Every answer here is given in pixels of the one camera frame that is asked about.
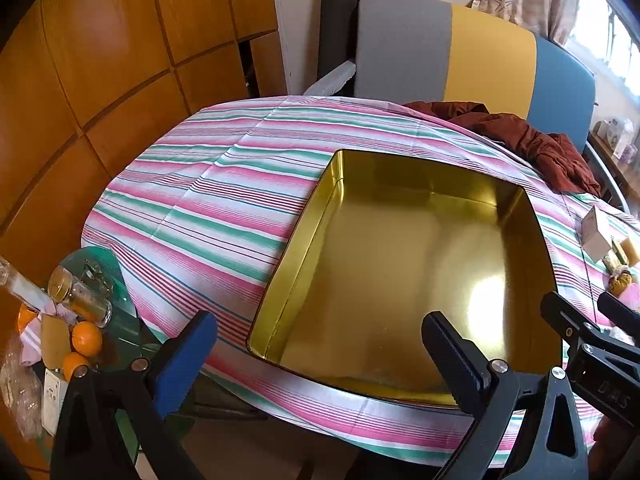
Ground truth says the cream cardboard box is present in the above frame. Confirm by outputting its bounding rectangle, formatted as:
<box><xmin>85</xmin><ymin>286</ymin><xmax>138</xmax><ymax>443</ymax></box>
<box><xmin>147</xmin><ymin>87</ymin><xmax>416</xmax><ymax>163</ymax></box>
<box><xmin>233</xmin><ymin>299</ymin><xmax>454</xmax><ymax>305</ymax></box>
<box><xmin>581</xmin><ymin>205</ymin><xmax>613</xmax><ymax>261</ymax></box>

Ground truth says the white foam-wrapped armrest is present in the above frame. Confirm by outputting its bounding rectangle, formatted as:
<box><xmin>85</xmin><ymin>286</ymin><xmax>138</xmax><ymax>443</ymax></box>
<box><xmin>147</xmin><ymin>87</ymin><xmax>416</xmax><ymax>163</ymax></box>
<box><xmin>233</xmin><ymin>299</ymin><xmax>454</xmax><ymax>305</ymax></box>
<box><xmin>302</xmin><ymin>60</ymin><xmax>358</xmax><ymax>97</ymax></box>

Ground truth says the orange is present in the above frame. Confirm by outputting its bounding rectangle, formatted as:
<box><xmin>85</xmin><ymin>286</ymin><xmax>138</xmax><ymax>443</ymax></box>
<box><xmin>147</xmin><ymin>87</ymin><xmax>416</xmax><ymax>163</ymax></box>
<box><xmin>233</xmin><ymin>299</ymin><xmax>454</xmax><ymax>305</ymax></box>
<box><xmin>71</xmin><ymin>321</ymin><xmax>103</xmax><ymax>356</ymax></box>
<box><xmin>62</xmin><ymin>352</ymin><xmax>92</xmax><ymax>381</ymax></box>

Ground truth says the rust brown cloth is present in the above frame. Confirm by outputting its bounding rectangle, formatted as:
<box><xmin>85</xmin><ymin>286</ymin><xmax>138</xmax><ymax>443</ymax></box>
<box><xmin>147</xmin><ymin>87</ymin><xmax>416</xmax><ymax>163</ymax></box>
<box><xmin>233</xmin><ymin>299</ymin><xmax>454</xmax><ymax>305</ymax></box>
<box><xmin>402</xmin><ymin>101</ymin><xmax>601</xmax><ymax>195</ymax></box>

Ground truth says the white carton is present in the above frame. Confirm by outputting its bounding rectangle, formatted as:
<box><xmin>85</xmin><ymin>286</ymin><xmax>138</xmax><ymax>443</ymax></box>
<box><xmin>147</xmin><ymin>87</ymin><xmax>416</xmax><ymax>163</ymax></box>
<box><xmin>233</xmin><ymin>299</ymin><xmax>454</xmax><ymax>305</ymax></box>
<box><xmin>597</xmin><ymin>117</ymin><xmax>640</xmax><ymax>161</ymax></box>

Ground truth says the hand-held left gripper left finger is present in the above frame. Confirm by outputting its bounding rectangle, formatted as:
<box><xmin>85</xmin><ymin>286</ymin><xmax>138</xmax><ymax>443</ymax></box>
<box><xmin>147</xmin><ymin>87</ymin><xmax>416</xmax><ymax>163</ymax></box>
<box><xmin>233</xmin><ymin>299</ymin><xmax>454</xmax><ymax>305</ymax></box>
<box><xmin>50</xmin><ymin>310</ymin><xmax>221</xmax><ymax>480</ymax></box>

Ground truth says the barred window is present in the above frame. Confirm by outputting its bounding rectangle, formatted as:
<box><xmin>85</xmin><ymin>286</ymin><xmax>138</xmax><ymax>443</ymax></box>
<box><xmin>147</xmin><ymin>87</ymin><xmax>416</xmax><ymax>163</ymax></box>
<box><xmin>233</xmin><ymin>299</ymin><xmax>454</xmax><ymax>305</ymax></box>
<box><xmin>570</xmin><ymin>0</ymin><xmax>640</xmax><ymax>76</ymax></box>

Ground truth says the gold tin box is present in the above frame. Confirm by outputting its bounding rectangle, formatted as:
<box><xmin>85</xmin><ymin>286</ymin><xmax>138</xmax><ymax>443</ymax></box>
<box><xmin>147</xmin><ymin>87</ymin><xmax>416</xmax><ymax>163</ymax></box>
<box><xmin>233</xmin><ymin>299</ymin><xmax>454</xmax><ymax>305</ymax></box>
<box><xmin>246</xmin><ymin>149</ymin><xmax>563</xmax><ymax>406</ymax></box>

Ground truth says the clear plastic bag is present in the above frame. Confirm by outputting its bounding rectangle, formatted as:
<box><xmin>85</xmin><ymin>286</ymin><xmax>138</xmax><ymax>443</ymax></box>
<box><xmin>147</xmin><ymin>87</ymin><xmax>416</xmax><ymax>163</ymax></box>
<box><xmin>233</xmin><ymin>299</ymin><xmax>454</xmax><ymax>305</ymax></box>
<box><xmin>0</xmin><ymin>350</ymin><xmax>46</xmax><ymax>436</ymax></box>

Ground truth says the pink green striped tablecloth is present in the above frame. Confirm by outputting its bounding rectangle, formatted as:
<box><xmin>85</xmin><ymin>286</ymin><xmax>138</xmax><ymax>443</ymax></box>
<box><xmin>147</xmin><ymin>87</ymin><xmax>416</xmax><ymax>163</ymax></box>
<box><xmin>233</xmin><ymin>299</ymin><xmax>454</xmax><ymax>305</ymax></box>
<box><xmin>81</xmin><ymin>95</ymin><xmax>640</xmax><ymax>468</ymax></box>

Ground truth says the wooden cabinet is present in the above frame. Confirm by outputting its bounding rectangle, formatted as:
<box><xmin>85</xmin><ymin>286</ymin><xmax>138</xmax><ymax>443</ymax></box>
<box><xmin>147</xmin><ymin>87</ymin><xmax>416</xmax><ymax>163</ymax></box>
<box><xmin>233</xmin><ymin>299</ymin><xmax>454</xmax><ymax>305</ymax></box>
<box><xmin>0</xmin><ymin>0</ymin><xmax>288</xmax><ymax>286</ymax></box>

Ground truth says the grey yellow blue sofa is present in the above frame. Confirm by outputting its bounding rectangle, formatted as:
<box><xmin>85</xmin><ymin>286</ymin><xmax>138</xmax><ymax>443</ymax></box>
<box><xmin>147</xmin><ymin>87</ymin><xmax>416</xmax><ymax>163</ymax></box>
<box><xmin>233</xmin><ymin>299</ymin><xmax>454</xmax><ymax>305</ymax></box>
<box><xmin>352</xmin><ymin>0</ymin><xmax>598</xmax><ymax>156</ymax></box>

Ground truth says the glass jar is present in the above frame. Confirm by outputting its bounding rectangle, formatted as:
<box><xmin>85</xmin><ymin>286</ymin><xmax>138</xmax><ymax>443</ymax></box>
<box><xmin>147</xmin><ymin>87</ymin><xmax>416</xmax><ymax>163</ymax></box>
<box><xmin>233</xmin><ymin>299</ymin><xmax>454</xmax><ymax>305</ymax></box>
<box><xmin>48</xmin><ymin>266</ymin><xmax>113</xmax><ymax>328</ymax></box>

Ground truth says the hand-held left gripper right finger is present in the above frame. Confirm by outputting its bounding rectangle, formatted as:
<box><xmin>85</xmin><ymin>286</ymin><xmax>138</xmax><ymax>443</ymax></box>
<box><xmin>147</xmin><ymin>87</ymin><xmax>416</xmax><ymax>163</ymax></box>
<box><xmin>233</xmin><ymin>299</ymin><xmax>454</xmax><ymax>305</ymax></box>
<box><xmin>421</xmin><ymin>311</ymin><xmax>591</xmax><ymax>480</ymax></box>

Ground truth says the yellow knitted scrubber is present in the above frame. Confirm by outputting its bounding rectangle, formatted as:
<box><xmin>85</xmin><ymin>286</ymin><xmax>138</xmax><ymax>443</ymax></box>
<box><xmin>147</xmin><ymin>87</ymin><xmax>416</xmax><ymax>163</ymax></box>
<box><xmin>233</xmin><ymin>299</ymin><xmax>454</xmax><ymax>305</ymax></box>
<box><xmin>607</xmin><ymin>267</ymin><xmax>633</xmax><ymax>296</ymax></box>

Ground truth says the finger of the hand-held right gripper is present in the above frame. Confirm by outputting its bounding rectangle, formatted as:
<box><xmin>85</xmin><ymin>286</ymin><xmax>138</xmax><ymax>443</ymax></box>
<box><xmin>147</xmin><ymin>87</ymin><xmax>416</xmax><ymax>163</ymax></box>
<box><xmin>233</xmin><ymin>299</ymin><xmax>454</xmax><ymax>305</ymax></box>
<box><xmin>540</xmin><ymin>291</ymin><xmax>640</xmax><ymax>423</ymax></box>
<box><xmin>597</xmin><ymin>290</ymin><xmax>640</xmax><ymax>348</ymax></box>

